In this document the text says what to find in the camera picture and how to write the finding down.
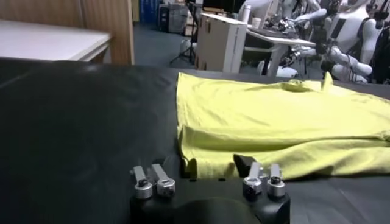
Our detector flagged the white standing desk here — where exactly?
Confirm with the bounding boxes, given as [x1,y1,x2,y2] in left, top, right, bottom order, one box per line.
[243,27,316,77]

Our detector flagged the smaller black covered table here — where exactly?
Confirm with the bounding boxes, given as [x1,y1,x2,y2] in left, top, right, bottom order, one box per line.
[0,57,46,89]

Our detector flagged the white bottle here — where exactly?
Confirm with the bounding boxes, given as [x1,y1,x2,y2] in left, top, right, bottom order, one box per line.
[242,4,252,24]

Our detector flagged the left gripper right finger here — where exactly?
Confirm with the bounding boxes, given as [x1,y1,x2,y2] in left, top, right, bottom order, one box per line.
[233,153,287,198]

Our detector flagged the white rectangular table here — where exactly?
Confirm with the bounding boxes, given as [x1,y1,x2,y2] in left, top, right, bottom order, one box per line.
[0,19,112,63]

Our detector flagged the tall white cardboard box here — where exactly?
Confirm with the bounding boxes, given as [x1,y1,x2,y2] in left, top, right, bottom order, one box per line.
[194,12,248,74]

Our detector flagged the black tripod stand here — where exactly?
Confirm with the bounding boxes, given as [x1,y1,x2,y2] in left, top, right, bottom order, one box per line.
[169,1,199,65]

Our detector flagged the yellow-green t-shirt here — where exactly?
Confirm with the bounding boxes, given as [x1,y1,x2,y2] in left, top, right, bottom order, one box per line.
[175,71,390,180]

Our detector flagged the white humanoid robot black straps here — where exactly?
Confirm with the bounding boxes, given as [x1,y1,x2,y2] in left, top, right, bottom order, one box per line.
[316,0,390,85]

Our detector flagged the large black table cover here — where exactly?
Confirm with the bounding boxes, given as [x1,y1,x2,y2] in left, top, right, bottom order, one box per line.
[0,57,390,224]

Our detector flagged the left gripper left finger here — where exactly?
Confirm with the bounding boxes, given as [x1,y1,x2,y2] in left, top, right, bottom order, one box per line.
[130,164,177,200]

